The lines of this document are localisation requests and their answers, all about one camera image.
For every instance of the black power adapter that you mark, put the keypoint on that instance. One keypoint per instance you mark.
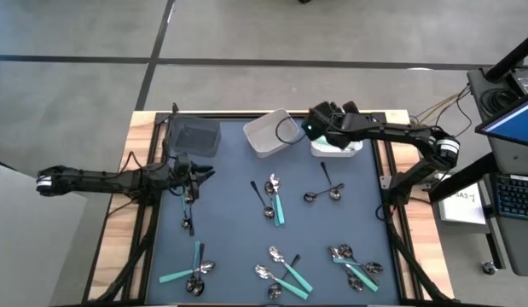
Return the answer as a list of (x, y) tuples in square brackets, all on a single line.
[(526, 81)]

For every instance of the blue-grey table mat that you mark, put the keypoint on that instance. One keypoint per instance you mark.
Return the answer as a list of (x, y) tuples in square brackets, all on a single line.
[(229, 239)]

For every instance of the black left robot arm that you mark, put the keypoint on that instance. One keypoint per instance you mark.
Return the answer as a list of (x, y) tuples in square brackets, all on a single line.
[(97, 181)]

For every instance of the black aluminium table frame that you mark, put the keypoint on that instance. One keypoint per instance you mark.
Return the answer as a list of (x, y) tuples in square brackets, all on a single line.
[(401, 260)]

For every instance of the black cart bar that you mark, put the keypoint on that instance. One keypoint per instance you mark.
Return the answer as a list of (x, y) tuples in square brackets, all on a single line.
[(464, 177)]

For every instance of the backlit black keyboard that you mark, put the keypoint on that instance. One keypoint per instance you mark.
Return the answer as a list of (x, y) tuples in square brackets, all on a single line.
[(517, 198)]

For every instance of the black metal pole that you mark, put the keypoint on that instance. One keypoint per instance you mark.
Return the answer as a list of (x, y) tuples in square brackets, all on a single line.
[(513, 57)]

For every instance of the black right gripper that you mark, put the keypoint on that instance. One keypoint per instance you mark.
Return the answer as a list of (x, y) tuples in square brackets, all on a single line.
[(338, 123)]

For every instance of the grey computer cart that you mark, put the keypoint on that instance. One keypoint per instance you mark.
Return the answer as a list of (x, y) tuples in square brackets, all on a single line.
[(511, 245)]

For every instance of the white paper sheet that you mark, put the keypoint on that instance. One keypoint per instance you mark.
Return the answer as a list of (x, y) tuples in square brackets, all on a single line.
[(464, 209)]

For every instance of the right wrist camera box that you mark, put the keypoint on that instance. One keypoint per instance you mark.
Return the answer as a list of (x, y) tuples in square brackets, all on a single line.
[(315, 130)]

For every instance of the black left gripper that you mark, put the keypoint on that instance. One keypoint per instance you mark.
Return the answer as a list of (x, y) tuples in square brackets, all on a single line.
[(180, 172)]

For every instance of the cart caster wheel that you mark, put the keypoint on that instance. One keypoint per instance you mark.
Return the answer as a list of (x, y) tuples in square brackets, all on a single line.
[(489, 268)]

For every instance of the dark grey plastic bin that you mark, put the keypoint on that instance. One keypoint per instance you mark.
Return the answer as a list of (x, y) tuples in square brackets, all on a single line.
[(195, 136)]

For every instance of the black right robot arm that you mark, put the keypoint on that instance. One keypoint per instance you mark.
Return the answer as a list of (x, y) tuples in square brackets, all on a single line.
[(400, 132)]

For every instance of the grey panel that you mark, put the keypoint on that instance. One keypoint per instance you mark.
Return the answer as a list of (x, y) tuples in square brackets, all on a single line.
[(29, 239)]

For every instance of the white plastic bin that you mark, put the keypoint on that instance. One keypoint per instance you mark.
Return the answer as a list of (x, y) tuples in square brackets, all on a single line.
[(332, 152), (263, 136)]

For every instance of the computer monitor blue screen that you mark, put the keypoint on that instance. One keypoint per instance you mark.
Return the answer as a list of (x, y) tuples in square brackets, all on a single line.
[(515, 123)]

